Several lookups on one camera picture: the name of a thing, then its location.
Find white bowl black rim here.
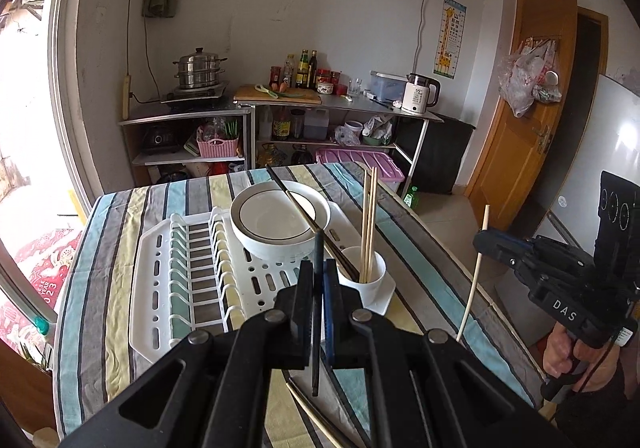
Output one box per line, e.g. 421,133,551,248
230,180,332,249
235,228,328,263

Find hanging plastic bags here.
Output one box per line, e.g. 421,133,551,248
497,38,563,118

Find clear plastic container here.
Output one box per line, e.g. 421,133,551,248
370,70,408,101

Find striped tablecloth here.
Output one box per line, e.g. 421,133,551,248
54,162,546,448

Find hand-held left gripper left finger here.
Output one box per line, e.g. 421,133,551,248
59,258,316,448

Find black kitchen appliance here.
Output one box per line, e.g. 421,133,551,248
141,124,181,152

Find black cooktop stove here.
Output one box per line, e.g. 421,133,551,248
160,80,231,105

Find wooden door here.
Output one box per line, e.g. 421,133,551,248
467,0,578,231

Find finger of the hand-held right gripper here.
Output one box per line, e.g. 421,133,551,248
487,227,540,251
472,229,531,279

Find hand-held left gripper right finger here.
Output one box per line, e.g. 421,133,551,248
322,258,571,448

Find white plastic dish rack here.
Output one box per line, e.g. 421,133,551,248
128,200,397,351

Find white refrigerator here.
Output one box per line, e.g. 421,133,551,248
530,74,640,254

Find crumpled plastic bags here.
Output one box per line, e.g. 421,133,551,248
362,115,394,147

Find metal kitchen shelf unit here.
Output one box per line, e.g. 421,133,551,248
118,93,445,189

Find black panel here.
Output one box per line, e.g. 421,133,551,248
400,120,476,194

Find person's right hand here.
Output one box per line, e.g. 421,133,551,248
542,323,626,395

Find sliding glass door frame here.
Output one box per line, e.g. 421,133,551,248
45,0,108,201

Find white cup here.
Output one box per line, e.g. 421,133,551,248
334,246,387,300

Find red printed mat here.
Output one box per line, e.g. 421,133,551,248
15,230,83,354

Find power strip cable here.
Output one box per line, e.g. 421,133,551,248
128,0,166,105

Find wooden cutting board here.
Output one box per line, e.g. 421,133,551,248
233,84,323,105

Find steel steamer pot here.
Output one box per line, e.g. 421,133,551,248
173,47,228,90

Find person's right forearm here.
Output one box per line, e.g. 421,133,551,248
550,363,640,448

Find giraffe wall poster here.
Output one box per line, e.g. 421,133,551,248
432,0,467,79

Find pink plastic basket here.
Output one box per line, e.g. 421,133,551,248
196,135,240,159

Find white electric kettle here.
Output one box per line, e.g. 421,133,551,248
401,73,442,115

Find wooden chopstick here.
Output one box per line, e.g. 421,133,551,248
360,172,368,283
369,166,378,283
285,379,348,448
456,204,491,343
365,169,372,284

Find black chopstick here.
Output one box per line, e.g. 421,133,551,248
312,228,357,283
290,378,363,448
311,230,325,398
265,164,360,282

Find purple lid storage box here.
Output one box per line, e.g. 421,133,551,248
315,148,405,196

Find soy sauce bottle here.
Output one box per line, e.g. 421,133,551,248
272,107,292,141

